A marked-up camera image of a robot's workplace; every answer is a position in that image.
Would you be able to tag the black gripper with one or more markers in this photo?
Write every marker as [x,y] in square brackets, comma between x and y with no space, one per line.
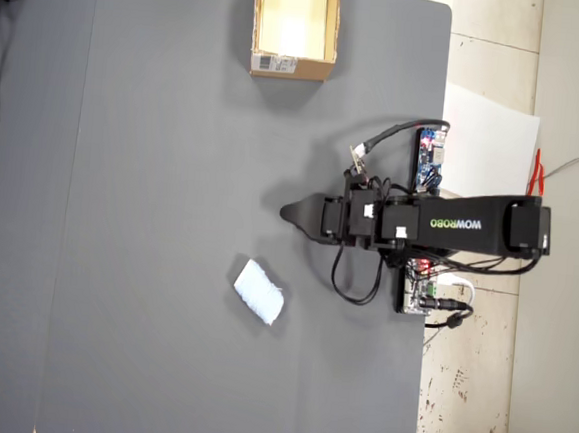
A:
[357,219]

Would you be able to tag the blue yarn block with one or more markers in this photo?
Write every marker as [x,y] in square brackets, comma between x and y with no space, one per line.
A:
[259,291]

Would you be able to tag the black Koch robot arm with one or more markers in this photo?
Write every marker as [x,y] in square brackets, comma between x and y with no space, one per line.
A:
[459,224]

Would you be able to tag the open cardboard box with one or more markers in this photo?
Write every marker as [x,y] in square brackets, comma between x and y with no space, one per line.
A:
[291,67]

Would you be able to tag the blue circuit board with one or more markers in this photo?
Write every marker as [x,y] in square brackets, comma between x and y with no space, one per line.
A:
[427,159]

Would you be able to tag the white paper sheet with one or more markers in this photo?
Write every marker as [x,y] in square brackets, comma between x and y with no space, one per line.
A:
[485,146]

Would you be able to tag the small wrist camera board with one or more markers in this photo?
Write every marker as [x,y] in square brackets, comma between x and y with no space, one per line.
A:
[357,159]

